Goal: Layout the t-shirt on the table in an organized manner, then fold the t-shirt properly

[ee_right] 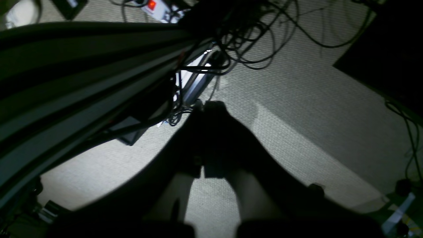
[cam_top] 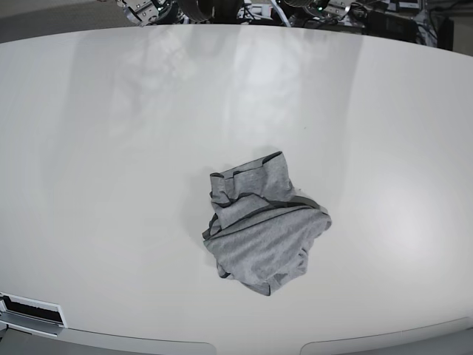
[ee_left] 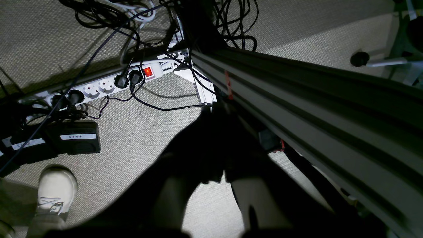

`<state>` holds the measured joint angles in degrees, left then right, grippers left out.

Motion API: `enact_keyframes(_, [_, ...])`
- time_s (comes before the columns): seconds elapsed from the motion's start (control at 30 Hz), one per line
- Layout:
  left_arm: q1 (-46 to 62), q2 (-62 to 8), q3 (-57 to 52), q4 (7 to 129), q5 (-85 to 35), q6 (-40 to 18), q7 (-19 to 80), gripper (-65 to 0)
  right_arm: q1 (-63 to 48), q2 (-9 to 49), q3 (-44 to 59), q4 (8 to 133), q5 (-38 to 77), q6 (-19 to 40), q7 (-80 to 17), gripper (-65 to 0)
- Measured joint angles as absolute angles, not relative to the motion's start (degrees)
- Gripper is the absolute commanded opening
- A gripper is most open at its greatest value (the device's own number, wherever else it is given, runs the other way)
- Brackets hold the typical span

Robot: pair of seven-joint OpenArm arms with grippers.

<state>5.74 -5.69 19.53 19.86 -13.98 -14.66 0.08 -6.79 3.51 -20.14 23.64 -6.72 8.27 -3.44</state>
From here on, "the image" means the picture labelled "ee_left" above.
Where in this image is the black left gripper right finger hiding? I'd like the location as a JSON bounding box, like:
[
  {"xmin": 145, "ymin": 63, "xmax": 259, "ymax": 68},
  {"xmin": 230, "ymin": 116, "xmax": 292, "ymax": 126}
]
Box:
[{"xmin": 211, "ymin": 103, "xmax": 387, "ymax": 238}]

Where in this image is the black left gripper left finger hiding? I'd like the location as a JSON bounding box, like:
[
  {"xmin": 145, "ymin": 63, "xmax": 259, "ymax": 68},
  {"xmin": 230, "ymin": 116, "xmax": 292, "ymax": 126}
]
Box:
[{"xmin": 66, "ymin": 109, "xmax": 225, "ymax": 238}]

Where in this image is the white sneaker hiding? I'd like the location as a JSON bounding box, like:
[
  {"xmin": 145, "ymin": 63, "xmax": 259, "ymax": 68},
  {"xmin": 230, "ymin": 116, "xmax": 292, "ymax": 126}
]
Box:
[{"xmin": 36, "ymin": 165, "xmax": 78, "ymax": 219}]

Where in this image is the white power strip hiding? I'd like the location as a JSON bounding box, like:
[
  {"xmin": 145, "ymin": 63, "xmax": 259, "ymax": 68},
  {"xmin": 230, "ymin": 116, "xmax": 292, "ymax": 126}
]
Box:
[{"xmin": 18, "ymin": 49, "xmax": 188, "ymax": 106}]

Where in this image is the office chair base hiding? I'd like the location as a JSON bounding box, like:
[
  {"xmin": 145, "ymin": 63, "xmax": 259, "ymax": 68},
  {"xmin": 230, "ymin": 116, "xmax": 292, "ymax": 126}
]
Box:
[{"xmin": 350, "ymin": 0, "xmax": 422, "ymax": 90}]

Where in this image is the aluminium table frame rail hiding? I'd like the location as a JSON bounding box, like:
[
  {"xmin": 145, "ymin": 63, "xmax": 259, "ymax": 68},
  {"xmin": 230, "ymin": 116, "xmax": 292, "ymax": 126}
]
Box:
[{"xmin": 191, "ymin": 47, "xmax": 423, "ymax": 238}]

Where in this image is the black cable bundle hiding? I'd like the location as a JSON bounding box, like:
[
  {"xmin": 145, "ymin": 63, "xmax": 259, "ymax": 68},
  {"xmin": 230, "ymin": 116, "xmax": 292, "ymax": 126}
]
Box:
[{"xmin": 0, "ymin": 0, "xmax": 260, "ymax": 172}]

